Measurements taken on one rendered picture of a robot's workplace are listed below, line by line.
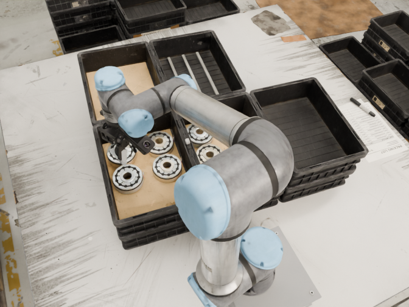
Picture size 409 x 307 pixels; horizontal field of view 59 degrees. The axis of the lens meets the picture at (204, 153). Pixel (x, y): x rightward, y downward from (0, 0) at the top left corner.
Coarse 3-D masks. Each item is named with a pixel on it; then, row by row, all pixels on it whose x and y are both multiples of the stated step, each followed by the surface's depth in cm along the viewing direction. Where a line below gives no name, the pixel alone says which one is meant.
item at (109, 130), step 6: (102, 114) 103; (102, 126) 107; (108, 126) 107; (114, 126) 101; (102, 132) 108; (108, 132) 106; (114, 132) 106; (102, 138) 111; (108, 138) 110; (114, 138) 106; (120, 138) 105; (126, 144) 109
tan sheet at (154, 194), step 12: (168, 132) 139; (108, 144) 134; (144, 156) 132; (108, 168) 128; (144, 168) 129; (144, 180) 126; (156, 180) 126; (120, 192) 123; (144, 192) 123; (156, 192) 124; (168, 192) 124; (120, 204) 120; (132, 204) 121; (144, 204) 121; (156, 204) 121; (168, 204) 121; (120, 216) 118
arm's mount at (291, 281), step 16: (288, 256) 115; (288, 272) 112; (304, 272) 113; (272, 288) 110; (288, 288) 110; (304, 288) 110; (240, 304) 106; (256, 304) 107; (272, 304) 107; (288, 304) 107; (304, 304) 107
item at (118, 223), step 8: (168, 112) 132; (176, 120) 130; (96, 128) 126; (96, 136) 124; (184, 136) 125; (96, 144) 122; (184, 144) 123; (192, 160) 120; (104, 168) 118; (104, 176) 115; (104, 184) 113; (112, 200) 110; (112, 208) 108; (160, 208) 109; (168, 208) 109; (176, 208) 110; (112, 216) 107; (136, 216) 108; (144, 216) 107; (152, 216) 109; (120, 224) 106; (128, 224) 108
